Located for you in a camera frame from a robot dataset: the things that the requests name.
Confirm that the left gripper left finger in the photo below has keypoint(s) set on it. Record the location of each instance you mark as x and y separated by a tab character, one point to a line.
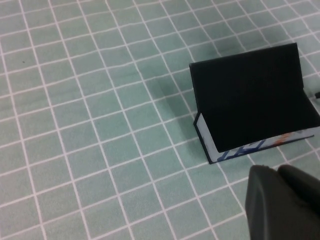
265	212

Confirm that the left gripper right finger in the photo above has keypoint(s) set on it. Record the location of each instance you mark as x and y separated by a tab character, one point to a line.
302	187

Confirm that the black printed glasses case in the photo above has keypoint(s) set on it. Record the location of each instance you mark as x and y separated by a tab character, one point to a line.
250	100

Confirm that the green white checked tablecloth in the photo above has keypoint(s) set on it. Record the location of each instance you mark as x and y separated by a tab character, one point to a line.
87	125

